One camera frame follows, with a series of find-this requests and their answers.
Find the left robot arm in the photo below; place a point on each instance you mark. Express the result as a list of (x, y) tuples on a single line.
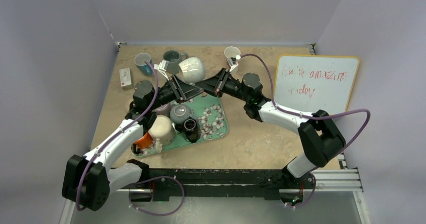
[(113, 146)]

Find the white speckled round mug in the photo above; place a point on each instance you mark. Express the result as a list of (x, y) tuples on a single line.
[(191, 70)]

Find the grey-blue speckled round mug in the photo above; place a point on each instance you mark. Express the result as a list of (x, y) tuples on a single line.
[(180, 113)]

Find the green floral tray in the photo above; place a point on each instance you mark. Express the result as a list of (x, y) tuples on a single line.
[(208, 111)]

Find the orange mug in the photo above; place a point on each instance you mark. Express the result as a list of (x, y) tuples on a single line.
[(144, 142)]

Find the pink faceted mug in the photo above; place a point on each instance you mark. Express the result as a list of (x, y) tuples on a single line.
[(232, 52)]

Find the black mug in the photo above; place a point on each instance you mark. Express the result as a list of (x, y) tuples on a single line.
[(190, 129)]

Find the grey flat-bottom mug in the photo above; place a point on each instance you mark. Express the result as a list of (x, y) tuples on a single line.
[(174, 58)]

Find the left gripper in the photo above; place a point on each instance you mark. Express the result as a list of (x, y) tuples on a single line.
[(189, 91)]

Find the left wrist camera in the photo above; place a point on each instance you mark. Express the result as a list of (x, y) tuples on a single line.
[(161, 68)]

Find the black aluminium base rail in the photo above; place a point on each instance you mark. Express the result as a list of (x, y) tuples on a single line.
[(269, 184)]

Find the yellow framed whiteboard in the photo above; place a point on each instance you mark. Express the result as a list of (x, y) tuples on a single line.
[(309, 83)]

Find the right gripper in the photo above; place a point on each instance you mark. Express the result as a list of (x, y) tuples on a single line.
[(223, 83)]

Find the blue textured mug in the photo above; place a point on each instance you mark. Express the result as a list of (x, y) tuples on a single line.
[(141, 63)]

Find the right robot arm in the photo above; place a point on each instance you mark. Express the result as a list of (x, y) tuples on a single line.
[(320, 137)]

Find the small white red box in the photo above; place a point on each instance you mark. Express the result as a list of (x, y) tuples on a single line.
[(126, 82)]

